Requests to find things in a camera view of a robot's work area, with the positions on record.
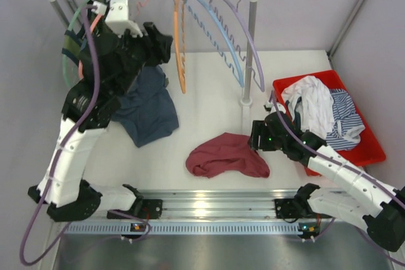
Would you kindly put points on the purple plastic hanger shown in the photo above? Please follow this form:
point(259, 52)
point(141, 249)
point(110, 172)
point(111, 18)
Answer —
point(261, 82)

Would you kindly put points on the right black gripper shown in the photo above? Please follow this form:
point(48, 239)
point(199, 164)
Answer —
point(260, 128)

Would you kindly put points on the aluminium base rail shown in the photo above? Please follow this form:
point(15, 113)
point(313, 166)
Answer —
point(206, 213)

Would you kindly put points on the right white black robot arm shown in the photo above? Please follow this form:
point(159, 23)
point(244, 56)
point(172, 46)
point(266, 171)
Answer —
point(362, 201)

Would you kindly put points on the green plastic hanger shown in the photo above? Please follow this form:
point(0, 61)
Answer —
point(72, 78)

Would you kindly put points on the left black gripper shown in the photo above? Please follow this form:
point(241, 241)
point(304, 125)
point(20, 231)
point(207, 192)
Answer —
point(159, 52)

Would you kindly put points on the blue tank top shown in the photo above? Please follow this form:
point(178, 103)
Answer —
point(147, 111)

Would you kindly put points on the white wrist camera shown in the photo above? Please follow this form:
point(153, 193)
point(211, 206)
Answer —
point(117, 17)
point(269, 107)

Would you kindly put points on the white garment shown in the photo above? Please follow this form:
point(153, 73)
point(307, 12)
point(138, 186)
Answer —
point(310, 104)

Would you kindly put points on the green tank top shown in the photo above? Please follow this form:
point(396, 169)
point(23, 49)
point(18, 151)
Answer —
point(73, 40)

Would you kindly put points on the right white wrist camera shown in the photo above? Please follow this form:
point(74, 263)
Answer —
point(269, 107)

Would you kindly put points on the orange plastic hanger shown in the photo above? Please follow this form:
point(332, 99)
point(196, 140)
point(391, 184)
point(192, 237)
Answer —
point(179, 41)

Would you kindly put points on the blue plastic hanger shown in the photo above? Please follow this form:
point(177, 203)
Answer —
point(233, 65)

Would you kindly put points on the blue striped garment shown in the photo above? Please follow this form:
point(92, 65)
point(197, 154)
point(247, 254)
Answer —
point(348, 125)

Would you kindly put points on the pink plastic hanger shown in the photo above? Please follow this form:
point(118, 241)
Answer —
point(93, 25)

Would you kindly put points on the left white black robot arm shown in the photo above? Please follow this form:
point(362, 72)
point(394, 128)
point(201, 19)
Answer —
point(111, 65)

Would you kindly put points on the maroon tank top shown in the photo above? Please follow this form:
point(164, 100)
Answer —
point(226, 152)

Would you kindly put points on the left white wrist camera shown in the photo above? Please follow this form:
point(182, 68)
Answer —
point(117, 17)

